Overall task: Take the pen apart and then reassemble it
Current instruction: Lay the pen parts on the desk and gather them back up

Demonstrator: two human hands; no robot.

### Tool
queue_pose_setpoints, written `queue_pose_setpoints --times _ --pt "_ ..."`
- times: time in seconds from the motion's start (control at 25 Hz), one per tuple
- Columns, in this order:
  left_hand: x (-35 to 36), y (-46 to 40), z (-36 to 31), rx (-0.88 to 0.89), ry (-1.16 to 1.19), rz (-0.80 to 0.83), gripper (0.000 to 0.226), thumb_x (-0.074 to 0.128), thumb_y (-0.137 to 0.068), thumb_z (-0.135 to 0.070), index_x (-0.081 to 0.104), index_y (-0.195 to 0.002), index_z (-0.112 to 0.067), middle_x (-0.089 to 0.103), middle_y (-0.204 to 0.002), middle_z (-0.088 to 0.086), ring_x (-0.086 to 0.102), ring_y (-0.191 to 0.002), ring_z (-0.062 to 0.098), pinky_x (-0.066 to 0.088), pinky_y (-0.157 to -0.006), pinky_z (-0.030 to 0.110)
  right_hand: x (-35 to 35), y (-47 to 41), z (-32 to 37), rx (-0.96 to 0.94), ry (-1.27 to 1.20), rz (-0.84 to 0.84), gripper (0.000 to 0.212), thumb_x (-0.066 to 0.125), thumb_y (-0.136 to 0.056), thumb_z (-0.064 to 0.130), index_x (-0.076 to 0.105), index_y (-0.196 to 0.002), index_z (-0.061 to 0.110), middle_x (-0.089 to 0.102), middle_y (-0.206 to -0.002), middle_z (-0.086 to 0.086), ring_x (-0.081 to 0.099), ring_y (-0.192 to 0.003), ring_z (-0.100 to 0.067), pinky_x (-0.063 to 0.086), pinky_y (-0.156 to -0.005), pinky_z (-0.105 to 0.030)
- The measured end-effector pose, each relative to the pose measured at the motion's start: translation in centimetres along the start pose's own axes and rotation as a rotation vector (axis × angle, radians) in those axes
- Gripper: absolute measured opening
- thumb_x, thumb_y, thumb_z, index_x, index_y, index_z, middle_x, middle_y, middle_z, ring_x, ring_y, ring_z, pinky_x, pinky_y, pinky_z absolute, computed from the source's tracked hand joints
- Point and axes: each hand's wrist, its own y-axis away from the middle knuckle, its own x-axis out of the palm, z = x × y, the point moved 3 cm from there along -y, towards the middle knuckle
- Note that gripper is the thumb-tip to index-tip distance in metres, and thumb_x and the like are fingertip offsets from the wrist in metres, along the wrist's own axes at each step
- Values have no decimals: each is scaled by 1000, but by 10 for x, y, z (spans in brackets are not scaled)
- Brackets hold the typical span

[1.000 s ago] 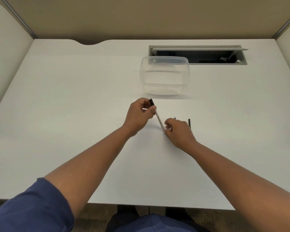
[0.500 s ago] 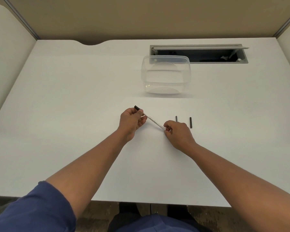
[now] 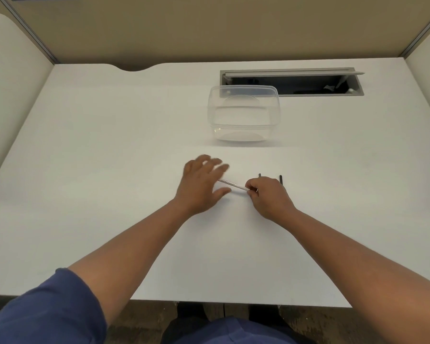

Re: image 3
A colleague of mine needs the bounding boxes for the person's right hand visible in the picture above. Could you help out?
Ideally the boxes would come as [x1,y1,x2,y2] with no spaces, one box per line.
[244,176,299,232]

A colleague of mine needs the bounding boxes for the person's left hand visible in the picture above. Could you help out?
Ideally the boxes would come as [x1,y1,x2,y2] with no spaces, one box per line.
[174,154,233,216]

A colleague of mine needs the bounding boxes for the white pen with black cap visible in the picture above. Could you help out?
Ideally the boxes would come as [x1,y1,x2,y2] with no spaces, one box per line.
[217,179,253,193]

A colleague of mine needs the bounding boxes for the clear plastic container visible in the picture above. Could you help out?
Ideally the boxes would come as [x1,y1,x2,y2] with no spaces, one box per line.
[207,85,281,142]

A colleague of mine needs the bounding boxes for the person's left forearm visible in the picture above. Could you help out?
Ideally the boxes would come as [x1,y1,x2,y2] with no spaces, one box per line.
[68,199,191,326]

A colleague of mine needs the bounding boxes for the person's right forearm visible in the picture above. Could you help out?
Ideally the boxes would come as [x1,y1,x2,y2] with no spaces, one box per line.
[286,209,430,344]

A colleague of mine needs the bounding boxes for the person's blue shirt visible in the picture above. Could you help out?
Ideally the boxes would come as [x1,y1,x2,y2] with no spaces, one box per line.
[0,268,301,344]

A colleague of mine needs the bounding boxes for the tan desk partition panel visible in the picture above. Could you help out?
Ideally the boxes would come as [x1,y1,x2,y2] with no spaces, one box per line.
[0,0,430,72]

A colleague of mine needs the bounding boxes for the grey desk cable box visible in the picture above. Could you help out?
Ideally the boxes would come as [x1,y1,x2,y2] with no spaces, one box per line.
[220,67,366,97]

